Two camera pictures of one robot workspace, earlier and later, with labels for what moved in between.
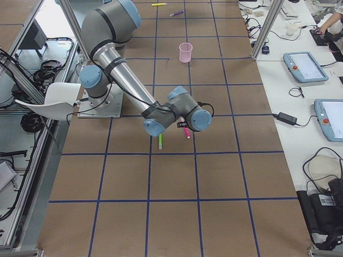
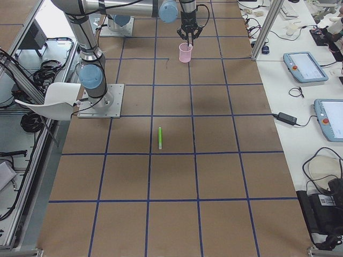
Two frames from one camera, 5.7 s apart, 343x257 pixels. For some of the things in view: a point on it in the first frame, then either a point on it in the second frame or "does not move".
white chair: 60,98 does not move
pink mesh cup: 185,48 does not move
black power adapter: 286,118 does not move
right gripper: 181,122 -> 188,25
